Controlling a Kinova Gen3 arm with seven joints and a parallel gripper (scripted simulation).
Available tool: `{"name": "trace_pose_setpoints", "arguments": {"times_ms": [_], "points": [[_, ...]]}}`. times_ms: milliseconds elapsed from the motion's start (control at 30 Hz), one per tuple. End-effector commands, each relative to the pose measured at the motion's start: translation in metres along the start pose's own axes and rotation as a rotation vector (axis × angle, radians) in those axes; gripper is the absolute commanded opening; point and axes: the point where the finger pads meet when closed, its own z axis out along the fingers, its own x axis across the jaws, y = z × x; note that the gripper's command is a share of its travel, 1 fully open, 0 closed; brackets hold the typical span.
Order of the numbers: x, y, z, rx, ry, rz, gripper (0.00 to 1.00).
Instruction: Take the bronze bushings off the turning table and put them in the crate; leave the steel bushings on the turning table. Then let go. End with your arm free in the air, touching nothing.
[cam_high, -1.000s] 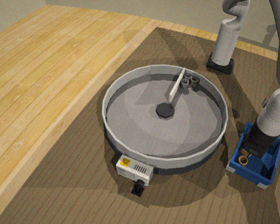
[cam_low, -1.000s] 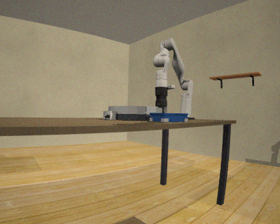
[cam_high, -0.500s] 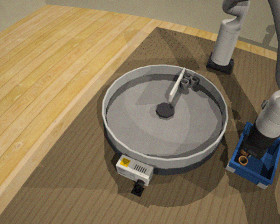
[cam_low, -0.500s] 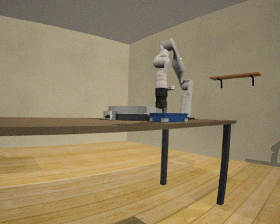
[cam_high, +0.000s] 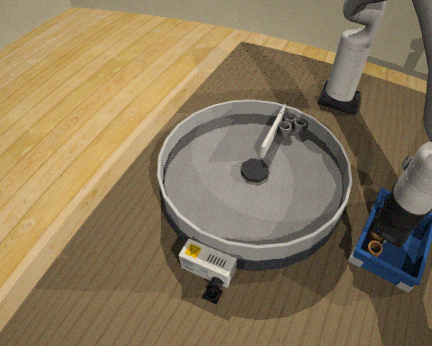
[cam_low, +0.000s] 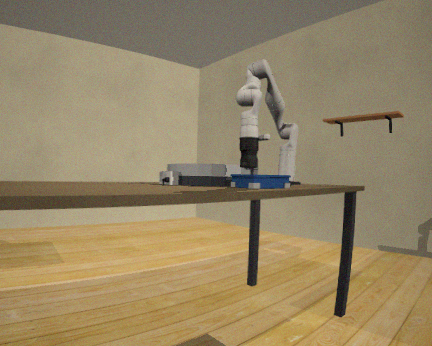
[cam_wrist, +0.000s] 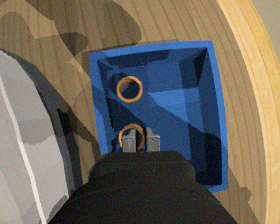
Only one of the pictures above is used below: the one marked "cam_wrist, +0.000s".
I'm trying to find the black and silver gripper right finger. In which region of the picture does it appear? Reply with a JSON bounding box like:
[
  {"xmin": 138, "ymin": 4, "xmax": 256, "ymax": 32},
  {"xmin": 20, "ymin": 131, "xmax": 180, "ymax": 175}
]
[{"xmin": 144, "ymin": 127, "xmax": 160, "ymax": 152}]

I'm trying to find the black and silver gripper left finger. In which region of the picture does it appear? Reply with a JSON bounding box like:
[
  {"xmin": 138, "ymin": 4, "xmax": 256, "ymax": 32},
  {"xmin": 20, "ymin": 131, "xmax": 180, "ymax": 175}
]
[{"xmin": 122, "ymin": 128, "xmax": 138, "ymax": 152}]

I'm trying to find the blue crate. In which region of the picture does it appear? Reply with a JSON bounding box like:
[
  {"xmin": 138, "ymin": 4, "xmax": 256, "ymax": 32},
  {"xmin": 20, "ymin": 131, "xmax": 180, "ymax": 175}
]
[{"xmin": 89, "ymin": 40, "xmax": 228, "ymax": 193}]

